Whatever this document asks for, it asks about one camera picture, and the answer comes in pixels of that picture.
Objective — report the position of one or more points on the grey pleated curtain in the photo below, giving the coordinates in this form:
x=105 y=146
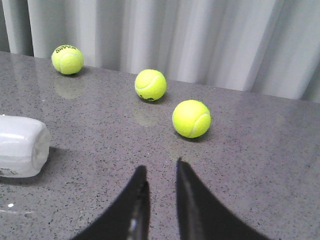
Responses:
x=269 y=47

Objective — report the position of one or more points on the clear Wilson tennis ball can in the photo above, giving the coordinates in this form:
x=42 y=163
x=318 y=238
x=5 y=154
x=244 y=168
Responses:
x=24 y=146

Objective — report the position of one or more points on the Wilson yellow tennis ball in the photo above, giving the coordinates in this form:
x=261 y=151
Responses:
x=150 y=85

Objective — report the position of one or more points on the centre yellow tennis ball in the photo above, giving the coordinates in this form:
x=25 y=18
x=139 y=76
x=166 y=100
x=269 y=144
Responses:
x=67 y=59

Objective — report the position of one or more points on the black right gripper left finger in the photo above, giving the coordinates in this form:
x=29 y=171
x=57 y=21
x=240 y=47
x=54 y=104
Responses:
x=128 y=218

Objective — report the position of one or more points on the far-right yellow tennis ball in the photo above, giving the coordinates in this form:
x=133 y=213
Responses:
x=191 y=118

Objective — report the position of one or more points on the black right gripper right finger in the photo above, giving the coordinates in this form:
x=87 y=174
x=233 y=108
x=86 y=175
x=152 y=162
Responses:
x=201 y=216

